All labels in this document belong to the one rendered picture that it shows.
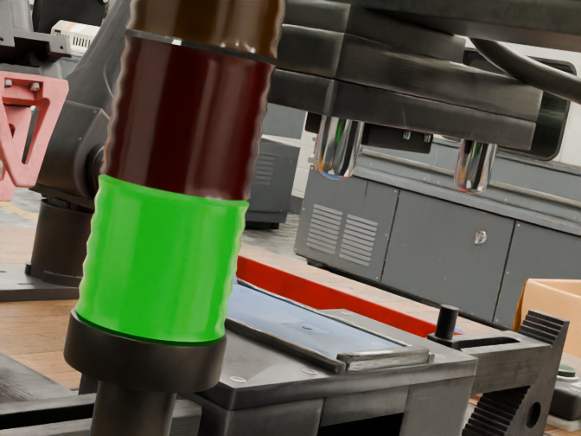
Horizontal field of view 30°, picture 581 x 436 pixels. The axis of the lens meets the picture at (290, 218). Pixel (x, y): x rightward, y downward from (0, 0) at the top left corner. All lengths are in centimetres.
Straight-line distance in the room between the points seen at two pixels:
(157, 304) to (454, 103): 31
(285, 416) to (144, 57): 27
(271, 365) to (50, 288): 44
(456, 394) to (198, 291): 37
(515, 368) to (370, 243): 560
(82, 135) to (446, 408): 42
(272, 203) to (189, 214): 774
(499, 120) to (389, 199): 568
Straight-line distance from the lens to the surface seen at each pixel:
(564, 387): 86
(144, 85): 25
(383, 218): 628
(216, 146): 25
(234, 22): 25
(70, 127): 92
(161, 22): 25
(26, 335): 81
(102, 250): 26
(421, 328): 83
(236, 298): 62
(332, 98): 47
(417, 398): 58
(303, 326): 58
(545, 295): 295
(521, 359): 74
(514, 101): 59
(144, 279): 26
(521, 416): 78
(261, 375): 49
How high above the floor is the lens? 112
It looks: 7 degrees down
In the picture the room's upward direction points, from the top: 11 degrees clockwise
